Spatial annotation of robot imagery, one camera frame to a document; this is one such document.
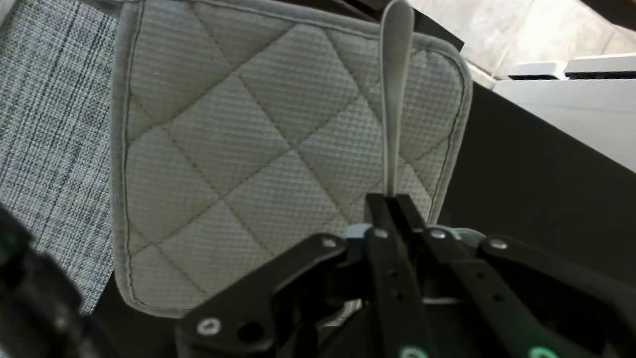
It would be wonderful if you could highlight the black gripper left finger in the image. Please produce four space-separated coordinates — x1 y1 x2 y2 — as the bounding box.
176 194 436 358

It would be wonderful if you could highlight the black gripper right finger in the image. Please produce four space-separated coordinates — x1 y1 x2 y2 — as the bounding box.
394 194 636 358

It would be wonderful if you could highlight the grey quilted pot holder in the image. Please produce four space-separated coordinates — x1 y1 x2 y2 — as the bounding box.
112 0 476 320

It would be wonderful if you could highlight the silver spoon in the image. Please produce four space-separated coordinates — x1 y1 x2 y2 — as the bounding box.
380 0 414 196

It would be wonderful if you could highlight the grey woven placemat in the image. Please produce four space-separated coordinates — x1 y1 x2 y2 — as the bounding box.
0 0 118 310

